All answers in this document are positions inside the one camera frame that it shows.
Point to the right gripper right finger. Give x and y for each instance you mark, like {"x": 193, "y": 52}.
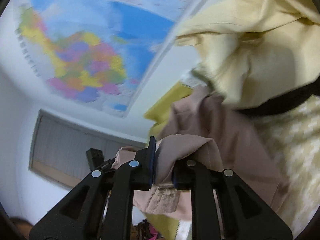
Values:
{"x": 223, "y": 206}

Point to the pink zip jacket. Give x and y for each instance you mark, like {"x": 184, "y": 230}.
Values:
{"x": 220, "y": 138}

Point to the black garment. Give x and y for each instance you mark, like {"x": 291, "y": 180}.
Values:
{"x": 283, "y": 103}

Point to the patterned bed sheet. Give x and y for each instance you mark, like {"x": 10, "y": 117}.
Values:
{"x": 292, "y": 141}

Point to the cream jacket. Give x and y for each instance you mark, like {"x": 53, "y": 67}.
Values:
{"x": 254, "y": 50}

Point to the grey wardrobe door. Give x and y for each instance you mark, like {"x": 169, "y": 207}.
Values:
{"x": 58, "y": 149}

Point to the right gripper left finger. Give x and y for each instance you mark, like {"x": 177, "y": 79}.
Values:
{"x": 100, "y": 206}

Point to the person's left hand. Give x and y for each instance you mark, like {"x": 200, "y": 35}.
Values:
{"x": 22, "y": 225}

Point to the colourful wall map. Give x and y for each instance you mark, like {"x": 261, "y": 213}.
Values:
{"x": 94, "y": 52}

